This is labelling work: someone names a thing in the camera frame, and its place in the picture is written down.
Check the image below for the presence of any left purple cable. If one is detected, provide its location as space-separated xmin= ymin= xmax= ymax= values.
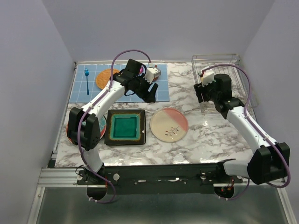
xmin=78 ymin=49 xmax=152 ymax=203

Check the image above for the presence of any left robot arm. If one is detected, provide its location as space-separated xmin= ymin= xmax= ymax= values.
xmin=67 ymin=59 xmax=161 ymax=184

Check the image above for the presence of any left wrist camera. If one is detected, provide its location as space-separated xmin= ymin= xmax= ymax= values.
xmin=144 ymin=67 xmax=157 ymax=84

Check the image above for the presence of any blue grid placemat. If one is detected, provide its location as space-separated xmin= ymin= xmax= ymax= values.
xmin=69 ymin=64 xmax=170 ymax=104

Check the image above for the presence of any teal and red plate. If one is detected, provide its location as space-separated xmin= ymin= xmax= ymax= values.
xmin=66 ymin=116 xmax=107 ymax=143

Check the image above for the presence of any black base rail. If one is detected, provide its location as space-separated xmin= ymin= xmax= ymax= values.
xmin=77 ymin=163 xmax=242 ymax=195

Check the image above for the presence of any wire dish rack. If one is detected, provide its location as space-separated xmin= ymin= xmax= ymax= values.
xmin=192 ymin=54 xmax=248 ymax=116

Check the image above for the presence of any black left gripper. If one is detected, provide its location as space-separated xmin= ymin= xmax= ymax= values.
xmin=133 ymin=73 xmax=158 ymax=104

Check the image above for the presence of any brown ceramic mug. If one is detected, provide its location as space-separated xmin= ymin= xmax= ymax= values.
xmin=154 ymin=65 xmax=161 ymax=79

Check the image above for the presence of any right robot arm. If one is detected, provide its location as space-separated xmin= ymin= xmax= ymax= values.
xmin=194 ymin=71 xmax=290 ymax=184

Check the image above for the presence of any woven wicker coaster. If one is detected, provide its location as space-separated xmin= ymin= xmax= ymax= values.
xmin=95 ymin=69 xmax=111 ymax=90

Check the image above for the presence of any blue fork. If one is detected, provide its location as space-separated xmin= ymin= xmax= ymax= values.
xmin=84 ymin=68 xmax=90 ymax=95

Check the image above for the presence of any aluminium frame extrusion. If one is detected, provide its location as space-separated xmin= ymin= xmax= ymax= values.
xmin=37 ymin=167 xmax=80 ymax=187

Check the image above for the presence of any brown rimmed plate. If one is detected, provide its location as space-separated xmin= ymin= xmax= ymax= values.
xmin=150 ymin=108 xmax=189 ymax=142

